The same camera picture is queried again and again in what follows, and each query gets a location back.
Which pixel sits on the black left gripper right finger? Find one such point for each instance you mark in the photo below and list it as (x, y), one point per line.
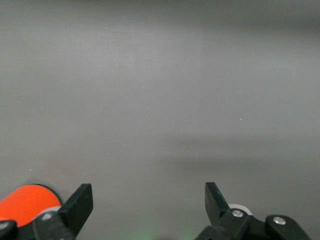
(220, 215)

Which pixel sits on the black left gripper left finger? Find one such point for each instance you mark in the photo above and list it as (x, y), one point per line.
(75, 207)

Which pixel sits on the orange cylinder can grey lid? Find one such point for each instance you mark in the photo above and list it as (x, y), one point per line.
(25, 202)

